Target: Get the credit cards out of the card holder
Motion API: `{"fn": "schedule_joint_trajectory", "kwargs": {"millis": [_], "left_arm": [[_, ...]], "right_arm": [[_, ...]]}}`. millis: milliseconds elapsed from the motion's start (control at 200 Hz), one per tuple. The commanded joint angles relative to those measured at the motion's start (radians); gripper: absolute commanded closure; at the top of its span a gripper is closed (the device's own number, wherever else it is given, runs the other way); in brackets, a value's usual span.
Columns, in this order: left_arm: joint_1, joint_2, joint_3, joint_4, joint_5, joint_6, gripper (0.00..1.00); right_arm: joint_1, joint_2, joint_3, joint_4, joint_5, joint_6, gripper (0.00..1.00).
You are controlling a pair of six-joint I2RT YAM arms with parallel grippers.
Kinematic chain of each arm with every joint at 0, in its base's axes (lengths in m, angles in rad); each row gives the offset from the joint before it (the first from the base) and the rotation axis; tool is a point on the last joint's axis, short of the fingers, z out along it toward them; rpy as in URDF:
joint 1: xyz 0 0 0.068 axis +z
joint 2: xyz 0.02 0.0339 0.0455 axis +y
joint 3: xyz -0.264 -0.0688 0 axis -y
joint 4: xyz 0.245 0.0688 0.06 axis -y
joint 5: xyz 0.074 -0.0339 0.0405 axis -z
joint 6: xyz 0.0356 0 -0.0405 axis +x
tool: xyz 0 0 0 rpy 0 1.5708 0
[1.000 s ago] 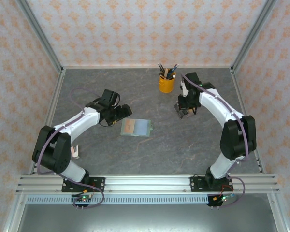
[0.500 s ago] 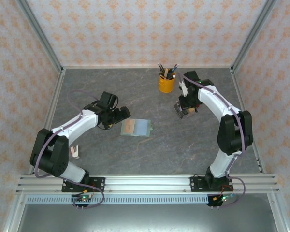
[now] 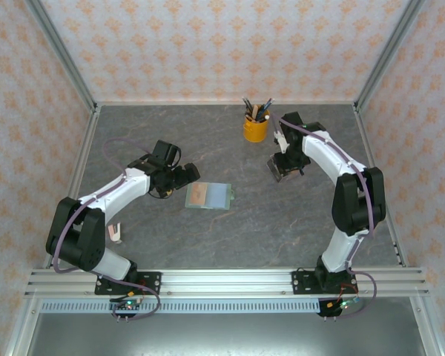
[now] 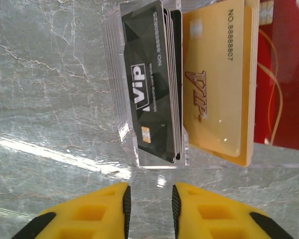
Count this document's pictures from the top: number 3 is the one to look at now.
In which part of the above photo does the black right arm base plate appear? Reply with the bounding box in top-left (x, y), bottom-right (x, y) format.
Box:
top-left (291, 270), bottom-right (359, 297)

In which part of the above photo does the slotted grey cable duct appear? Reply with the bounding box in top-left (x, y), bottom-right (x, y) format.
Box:
top-left (40, 300), bottom-right (421, 315)

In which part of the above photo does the aluminium back rail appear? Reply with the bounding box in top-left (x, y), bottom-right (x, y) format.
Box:
top-left (94, 99), bottom-right (359, 108)

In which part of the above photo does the yellow pen cup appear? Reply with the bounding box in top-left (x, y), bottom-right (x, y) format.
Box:
top-left (243, 109), bottom-right (271, 143)

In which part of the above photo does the wooden card box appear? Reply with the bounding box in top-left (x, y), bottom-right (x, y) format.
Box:
top-left (266, 155), bottom-right (306, 183)

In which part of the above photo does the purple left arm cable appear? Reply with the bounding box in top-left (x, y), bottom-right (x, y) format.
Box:
top-left (51, 138), bottom-right (161, 323)

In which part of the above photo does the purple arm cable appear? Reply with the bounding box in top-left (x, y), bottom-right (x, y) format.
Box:
top-left (51, 138), bottom-right (161, 323)
top-left (269, 113), bottom-right (378, 320)

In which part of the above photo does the blue pen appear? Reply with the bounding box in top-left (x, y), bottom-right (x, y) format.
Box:
top-left (260, 97), bottom-right (275, 122)

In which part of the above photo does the aluminium side rail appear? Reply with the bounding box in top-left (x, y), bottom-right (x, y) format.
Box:
top-left (353, 105), bottom-right (409, 268)
top-left (42, 105), bottom-right (102, 268)

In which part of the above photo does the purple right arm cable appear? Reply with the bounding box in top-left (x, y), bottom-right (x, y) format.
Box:
top-left (269, 113), bottom-right (378, 320)

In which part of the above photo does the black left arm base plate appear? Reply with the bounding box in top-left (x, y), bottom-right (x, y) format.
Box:
top-left (94, 271), bottom-right (163, 297)

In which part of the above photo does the dark pen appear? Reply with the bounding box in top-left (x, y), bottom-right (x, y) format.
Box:
top-left (241, 96), bottom-right (255, 120)

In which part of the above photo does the aluminium corner post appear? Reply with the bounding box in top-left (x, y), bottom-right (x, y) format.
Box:
top-left (24, 0), bottom-right (99, 114)
top-left (354, 0), bottom-right (426, 112)

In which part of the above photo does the aluminium front rail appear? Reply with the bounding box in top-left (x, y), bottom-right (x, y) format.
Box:
top-left (24, 268), bottom-right (431, 298)

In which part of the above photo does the green card holder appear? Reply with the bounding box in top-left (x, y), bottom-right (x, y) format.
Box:
top-left (184, 182), bottom-right (234, 211)

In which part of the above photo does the grey metal shelf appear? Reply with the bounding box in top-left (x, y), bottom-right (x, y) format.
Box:
top-left (25, 313), bottom-right (422, 356)

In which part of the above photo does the orange credit card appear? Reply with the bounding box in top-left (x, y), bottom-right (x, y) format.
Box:
top-left (191, 184), bottom-right (209, 207)

